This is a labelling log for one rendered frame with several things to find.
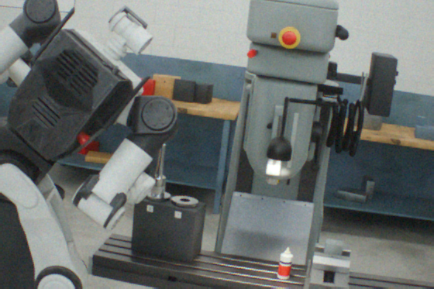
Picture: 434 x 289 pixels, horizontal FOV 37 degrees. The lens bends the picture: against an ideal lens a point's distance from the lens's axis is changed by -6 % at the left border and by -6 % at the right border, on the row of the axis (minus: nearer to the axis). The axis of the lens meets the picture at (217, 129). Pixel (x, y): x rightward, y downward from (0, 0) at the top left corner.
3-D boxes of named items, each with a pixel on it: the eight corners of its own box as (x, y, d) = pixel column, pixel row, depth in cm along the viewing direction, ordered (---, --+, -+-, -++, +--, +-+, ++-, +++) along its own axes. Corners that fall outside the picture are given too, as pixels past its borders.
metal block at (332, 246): (339, 262, 217) (343, 245, 216) (322, 259, 218) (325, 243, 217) (340, 256, 222) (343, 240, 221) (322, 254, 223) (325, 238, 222)
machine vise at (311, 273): (347, 308, 200) (354, 277, 198) (301, 301, 203) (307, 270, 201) (348, 268, 234) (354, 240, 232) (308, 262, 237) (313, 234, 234)
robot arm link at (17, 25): (25, 44, 169) (64, 9, 172) (4, 20, 169) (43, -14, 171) (29, 51, 181) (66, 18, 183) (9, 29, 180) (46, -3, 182)
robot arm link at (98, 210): (127, 210, 192) (96, 239, 175) (99, 188, 193) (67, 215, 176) (142, 184, 188) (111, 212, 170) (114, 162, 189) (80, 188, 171)
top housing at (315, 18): (334, 54, 186) (341, -1, 183) (242, 41, 189) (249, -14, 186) (331, 45, 232) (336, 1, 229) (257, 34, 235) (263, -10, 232)
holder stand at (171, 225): (190, 263, 224) (196, 208, 220) (130, 249, 230) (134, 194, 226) (201, 252, 235) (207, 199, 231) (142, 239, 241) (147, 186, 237)
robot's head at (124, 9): (130, 39, 174) (149, 22, 178) (107, 18, 174) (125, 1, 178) (125, 49, 180) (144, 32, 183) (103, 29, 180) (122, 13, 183)
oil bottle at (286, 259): (288, 280, 219) (294, 250, 217) (277, 278, 219) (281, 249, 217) (289, 275, 223) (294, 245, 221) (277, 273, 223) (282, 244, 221)
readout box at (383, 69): (392, 118, 228) (401, 59, 224) (367, 115, 229) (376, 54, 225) (387, 109, 248) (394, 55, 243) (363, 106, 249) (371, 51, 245)
